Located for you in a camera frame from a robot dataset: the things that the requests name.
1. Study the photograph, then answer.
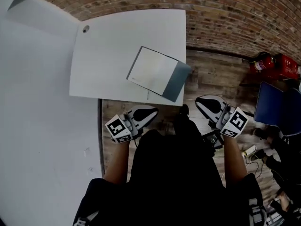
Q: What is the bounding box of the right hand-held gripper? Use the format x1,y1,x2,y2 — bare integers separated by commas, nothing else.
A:
195,95,249,139

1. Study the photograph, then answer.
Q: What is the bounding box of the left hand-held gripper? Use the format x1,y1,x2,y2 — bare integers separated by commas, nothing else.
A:
104,105,159,144

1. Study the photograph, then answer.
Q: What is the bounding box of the grey cover notebook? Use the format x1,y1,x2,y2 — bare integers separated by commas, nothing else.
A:
126,46,192,103

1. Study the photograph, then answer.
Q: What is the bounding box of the person's right forearm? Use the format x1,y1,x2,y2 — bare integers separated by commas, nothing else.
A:
222,134,250,188

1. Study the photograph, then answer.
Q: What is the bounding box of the person's left forearm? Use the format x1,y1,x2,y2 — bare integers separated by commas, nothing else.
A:
103,139,133,186

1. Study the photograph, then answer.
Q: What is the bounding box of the black device at waist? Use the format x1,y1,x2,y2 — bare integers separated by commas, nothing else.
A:
201,130,224,151

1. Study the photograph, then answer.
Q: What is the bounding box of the white power strip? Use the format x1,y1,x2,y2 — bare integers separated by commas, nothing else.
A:
241,145,257,158

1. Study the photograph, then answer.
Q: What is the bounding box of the blue chair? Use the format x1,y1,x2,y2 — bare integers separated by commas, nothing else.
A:
253,81,301,137

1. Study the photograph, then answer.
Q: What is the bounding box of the red fire extinguisher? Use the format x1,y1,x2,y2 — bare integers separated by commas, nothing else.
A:
248,51,276,73

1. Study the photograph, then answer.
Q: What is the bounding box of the person's black clothing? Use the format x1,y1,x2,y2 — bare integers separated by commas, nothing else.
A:
72,104,264,226

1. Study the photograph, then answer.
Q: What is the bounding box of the red fire equipment box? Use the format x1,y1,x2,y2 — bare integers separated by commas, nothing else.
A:
270,53,301,80

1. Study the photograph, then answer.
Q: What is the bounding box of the thin cable on floor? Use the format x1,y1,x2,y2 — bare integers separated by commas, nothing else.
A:
244,155,268,181

